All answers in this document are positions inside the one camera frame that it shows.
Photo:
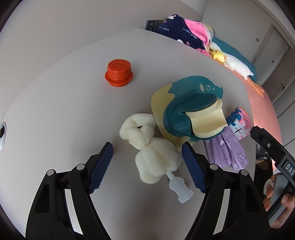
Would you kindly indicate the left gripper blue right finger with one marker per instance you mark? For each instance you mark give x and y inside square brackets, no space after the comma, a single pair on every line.
[194,167]

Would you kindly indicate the pink puzzle cube toy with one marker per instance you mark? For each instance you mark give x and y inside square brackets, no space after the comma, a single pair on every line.
[240,123]

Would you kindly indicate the pink fleece garment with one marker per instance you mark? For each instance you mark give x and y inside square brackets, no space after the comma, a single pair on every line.
[199,30]

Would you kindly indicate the navy blue printed garment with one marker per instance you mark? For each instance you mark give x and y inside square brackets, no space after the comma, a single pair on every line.
[175,28]

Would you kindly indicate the white foam sponge piece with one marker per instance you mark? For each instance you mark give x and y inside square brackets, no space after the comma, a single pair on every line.
[156,156]

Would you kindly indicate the white goose plush toy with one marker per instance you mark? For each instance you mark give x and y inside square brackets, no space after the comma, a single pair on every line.
[238,66]

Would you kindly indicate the pink bed sheet mattress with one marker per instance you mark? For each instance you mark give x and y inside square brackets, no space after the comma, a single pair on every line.
[262,109]

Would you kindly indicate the desk cable grommet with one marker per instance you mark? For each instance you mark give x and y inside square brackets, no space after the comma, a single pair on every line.
[2,134]

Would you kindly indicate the purple plastic bag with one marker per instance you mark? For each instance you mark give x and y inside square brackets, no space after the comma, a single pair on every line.
[225,150]

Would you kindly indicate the yellow duck plush toy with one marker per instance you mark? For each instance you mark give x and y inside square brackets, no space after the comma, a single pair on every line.
[218,56]

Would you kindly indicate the orange threaded cap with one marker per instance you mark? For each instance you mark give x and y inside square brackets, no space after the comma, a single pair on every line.
[119,73]

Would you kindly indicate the person right hand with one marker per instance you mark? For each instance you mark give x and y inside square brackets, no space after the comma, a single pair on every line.
[287,202]

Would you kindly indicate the checkered grey pillow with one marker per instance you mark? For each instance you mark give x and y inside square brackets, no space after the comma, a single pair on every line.
[210,30]

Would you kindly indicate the black wall socket panel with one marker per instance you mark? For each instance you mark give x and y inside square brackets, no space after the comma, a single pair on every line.
[153,25]

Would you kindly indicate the white door with handle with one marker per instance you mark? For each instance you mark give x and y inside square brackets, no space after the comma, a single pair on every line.
[269,54]

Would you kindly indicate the black trash bag bin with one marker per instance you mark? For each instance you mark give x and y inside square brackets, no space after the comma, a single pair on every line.
[261,154]

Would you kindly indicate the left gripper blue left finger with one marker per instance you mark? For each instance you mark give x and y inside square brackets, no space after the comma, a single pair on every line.
[98,165]

